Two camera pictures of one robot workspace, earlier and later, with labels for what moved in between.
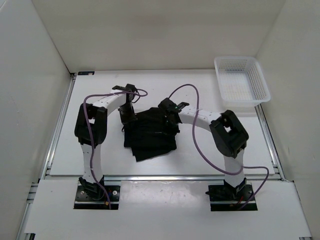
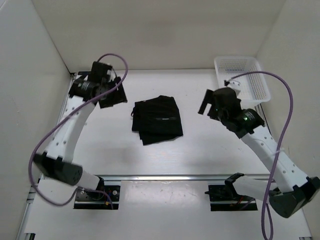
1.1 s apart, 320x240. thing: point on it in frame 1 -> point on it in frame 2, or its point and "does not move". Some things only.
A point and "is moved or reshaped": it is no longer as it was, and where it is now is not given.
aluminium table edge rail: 160,178 does not move
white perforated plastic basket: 241,80 does not move
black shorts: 150,134 is moved or reshaped
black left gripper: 124,120 -> 120,97
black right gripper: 166,117 -> 208,99
